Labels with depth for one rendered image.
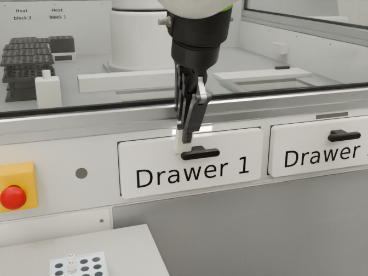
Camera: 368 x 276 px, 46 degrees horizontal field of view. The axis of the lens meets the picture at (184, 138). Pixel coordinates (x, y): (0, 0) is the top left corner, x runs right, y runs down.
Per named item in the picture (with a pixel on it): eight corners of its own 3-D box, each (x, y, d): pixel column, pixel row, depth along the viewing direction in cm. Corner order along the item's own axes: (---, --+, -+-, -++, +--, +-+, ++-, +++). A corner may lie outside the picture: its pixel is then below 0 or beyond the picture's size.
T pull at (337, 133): (361, 138, 91) (362, 132, 90) (329, 142, 89) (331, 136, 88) (350, 133, 94) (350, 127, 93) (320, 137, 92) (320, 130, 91)
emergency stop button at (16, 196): (27, 209, 72) (24, 188, 70) (1, 213, 71) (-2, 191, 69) (28, 201, 74) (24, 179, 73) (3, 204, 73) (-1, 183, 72)
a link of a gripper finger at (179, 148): (194, 121, 78) (195, 124, 77) (189, 151, 82) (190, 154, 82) (177, 123, 77) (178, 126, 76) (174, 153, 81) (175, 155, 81)
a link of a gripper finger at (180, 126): (205, 69, 71) (207, 74, 70) (197, 125, 77) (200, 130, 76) (182, 70, 70) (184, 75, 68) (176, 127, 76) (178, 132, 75)
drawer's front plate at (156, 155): (260, 179, 91) (264, 129, 87) (122, 199, 83) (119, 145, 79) (257, 176, 92) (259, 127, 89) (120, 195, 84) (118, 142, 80)
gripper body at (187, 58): (166, 24, 69) (162, 74, 75) (181, 50, 63) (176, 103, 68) (211, 22, 71) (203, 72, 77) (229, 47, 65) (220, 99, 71)
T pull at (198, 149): (220, 156, 82) (220, 149, 81) (182, 161, 80) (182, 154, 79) (213, 149, 85) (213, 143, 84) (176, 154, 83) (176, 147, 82)
